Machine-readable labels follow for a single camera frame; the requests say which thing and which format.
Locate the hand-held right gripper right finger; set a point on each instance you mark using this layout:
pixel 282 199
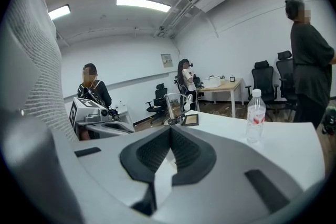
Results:
pixel 231 178

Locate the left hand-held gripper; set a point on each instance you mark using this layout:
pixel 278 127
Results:
pixel 84 110

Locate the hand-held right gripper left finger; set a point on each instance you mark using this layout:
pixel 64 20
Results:
pixel 113 165

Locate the black office chair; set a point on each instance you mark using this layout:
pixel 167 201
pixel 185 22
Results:
pixel 160 94
pixel 262 78
pixel 286 73

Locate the clear water bottle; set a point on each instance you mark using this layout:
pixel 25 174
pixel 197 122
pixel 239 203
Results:
pixel 255 118

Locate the grey striped shirt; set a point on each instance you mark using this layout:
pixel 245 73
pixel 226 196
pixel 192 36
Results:
pixel 47 86

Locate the silver desk lamp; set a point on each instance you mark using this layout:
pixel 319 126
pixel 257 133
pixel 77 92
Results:
pixel 188 102

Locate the wooden top table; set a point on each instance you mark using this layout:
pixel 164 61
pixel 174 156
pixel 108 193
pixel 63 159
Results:
pixel 228 84

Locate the white storage box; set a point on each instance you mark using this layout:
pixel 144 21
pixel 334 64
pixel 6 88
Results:
pixel 212 82

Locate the small black clock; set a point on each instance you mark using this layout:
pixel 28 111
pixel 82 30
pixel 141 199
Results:
pixel 232 79

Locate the black green helmet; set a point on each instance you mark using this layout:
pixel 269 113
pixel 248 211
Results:
pixel 330 120

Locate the long ceiling light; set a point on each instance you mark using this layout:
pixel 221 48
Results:
pixel 141 3
pixel 59 11

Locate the black picture frame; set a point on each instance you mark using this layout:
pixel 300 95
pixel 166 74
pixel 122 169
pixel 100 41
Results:
pixel 191 120

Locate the grey wall notice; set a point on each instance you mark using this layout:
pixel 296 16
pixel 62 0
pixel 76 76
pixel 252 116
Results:
pixel 167 60

